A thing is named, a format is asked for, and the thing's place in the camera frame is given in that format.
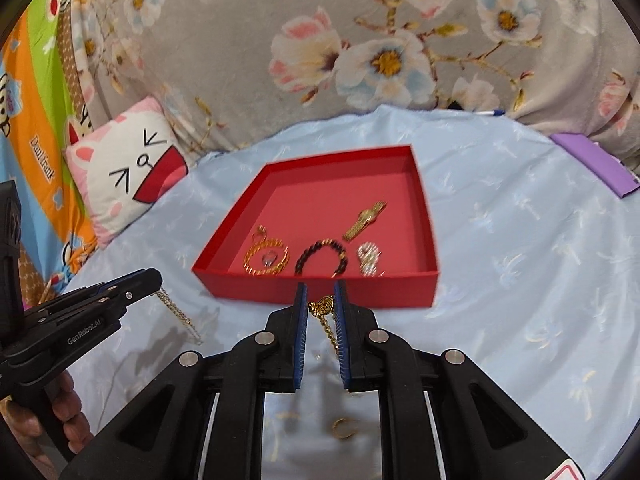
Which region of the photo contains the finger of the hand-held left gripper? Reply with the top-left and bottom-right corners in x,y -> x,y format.
65,269 -> 156,306
75,271 -> 164,323

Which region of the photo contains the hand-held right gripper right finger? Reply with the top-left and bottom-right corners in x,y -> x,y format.
335,280 -> 586,480

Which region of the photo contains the purple flat box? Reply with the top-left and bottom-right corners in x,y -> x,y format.
550,132 -> 640,200

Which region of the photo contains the thin chain with black stones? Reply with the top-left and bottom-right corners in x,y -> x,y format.
155,287 -> 203,346

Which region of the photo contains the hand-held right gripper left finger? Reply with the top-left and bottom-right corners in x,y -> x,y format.
60,282 -> 308,480

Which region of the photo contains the gold woven bangle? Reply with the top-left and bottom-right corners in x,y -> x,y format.
243,237 -> 291,277

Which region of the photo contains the gold chain bracelet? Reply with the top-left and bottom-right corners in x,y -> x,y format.
307,296 -> 343,361

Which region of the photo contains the grey floral blanket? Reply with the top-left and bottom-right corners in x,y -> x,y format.
65,0 -> 640,181

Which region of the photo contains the colourful cartoon blanket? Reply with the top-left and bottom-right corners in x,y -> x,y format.
0,0 -> 101,306

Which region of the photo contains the white pearl bracelet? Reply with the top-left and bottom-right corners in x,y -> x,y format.
356,241 -> 386,277

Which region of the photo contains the red cardboard box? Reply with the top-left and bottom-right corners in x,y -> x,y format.
191,145 -> 440,309

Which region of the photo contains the gold hoop earring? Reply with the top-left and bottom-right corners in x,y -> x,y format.
332,417 -> 357,442

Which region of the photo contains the cat face pillow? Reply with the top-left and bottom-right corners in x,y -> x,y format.
66,96 -> 190,251

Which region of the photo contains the person's left hand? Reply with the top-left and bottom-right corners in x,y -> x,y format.
49,369 -> 97,456

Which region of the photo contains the gold wrist watch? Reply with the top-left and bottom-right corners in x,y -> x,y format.
342,201 -> 388,242

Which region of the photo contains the dark bead bracelet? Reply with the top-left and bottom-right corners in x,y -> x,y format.
294,238 -> 349,278

